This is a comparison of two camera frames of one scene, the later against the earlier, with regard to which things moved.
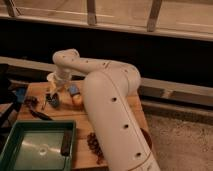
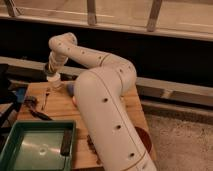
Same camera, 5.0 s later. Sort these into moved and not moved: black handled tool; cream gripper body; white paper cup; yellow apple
Moved: cream gripper body
Not moved: black handled tool; white paper cup; yellow apple
